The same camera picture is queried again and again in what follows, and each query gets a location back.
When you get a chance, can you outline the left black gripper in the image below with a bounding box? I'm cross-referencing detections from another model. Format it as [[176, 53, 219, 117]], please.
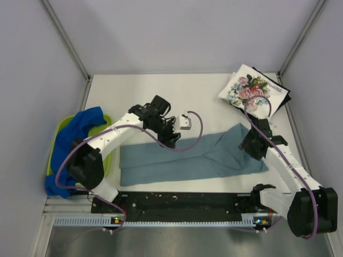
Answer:
[[148, 116, 180, 148]]

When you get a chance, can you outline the grey-blue t shirt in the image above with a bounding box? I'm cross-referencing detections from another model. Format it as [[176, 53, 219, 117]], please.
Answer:
[[120, 124, 268, 186]]

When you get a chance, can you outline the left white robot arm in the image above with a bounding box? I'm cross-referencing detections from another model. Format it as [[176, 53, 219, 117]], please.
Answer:
[[66, 95, 181, 213]]

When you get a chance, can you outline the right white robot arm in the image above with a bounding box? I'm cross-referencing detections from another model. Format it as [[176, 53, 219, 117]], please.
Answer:
[[239, 119, 338, 238]]

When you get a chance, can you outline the white floral folded t shirt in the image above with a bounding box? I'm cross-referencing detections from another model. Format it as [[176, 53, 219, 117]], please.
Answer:
[[217, 63, 289, 118]]

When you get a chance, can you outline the green plastic tray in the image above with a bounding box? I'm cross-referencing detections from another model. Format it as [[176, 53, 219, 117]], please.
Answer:
[[46, 114, 114, 187]]

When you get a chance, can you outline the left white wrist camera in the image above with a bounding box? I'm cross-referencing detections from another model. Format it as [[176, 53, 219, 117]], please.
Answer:
[[174, 111, 192, 132]]

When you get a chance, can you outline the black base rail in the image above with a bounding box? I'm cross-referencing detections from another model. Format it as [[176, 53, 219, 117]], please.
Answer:
[[91, 190, 274, 222]]

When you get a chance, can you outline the light blue cable duct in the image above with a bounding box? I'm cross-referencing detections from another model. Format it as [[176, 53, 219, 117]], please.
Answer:
[[55, 213, 271, 228]]

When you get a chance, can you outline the right aluminium frame post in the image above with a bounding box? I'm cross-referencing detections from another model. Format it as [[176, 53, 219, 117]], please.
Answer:
[[278, 0, 329, 78]]

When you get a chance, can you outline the aluminium frame post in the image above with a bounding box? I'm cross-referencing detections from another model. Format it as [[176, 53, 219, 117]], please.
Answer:
[[278, 0, 329, 78], [40, 0, 92, 81]]

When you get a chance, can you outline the left aluminium frame post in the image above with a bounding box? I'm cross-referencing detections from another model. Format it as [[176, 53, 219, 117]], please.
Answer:
[[40, 0, 92, 81]]

